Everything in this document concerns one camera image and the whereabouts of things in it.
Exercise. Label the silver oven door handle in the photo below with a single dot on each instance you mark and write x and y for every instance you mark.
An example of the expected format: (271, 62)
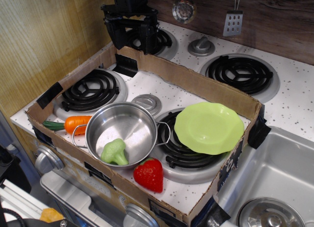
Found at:
(74, 203)

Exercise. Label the front right black burner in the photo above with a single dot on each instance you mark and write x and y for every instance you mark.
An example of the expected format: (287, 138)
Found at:
(181, 164)

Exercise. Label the grey back stove knob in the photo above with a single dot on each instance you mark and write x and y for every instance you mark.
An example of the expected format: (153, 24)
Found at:
(201, 47)

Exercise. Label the front left black burner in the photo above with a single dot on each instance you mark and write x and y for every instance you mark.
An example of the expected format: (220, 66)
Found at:
(97, 89)

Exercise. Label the orange toy carrot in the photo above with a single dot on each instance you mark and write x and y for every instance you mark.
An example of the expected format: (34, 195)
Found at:
(73, 125)

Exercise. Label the back right black burner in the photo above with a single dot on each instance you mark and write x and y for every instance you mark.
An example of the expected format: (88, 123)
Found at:
(246, 73)

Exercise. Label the stainless steel sink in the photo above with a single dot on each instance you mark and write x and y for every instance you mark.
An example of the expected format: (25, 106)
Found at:
(282, 167)

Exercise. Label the green toy broccoli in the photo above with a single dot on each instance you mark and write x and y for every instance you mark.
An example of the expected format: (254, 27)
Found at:
(113, 152)

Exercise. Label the brown cardboard fence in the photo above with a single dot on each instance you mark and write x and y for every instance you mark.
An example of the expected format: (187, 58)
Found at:
(211, 90)

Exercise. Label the stainless steel pan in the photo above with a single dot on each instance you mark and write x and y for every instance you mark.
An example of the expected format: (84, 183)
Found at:
(127, 121)

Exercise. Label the hanging silver skimmer ladle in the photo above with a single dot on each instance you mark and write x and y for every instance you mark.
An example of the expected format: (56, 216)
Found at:
(184, 11)

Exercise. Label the grey stove knob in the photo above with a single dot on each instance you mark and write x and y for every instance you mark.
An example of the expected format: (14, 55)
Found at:
(201, 47)
(150, 102)

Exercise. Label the yellow sponge piece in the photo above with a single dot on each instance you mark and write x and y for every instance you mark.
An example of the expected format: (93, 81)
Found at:
(50, 215)

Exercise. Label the grey centre stove knob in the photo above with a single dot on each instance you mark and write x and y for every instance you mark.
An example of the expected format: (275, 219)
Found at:
(150, 102)

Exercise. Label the right silver oven knob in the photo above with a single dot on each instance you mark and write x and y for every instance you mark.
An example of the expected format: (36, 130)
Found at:
(138, 217)

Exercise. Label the light green plastic plate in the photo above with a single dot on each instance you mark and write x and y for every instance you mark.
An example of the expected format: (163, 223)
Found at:
(209, 128)

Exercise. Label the hanging silver slotted spatula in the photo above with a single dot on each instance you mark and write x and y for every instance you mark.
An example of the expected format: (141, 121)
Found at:
(233, 21)

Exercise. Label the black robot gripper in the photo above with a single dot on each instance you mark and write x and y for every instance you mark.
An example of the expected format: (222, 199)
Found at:
(114, 17)

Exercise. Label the black burner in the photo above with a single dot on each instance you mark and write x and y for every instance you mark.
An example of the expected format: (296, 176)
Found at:
(97, 89)
(246, 73)
(181, 164)
(167, 45)

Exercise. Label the left silver oven knob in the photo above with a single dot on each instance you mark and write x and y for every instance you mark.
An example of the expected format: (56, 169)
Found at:
(47, 160)

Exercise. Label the silver oven knob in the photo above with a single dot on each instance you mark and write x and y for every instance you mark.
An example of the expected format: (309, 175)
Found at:
(138, 217)
(47, 160)

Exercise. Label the red toy strawberry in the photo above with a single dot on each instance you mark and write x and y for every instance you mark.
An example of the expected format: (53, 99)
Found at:
(149, 174)

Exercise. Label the back left black burner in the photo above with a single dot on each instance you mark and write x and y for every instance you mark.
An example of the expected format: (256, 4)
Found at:
(167, 45)

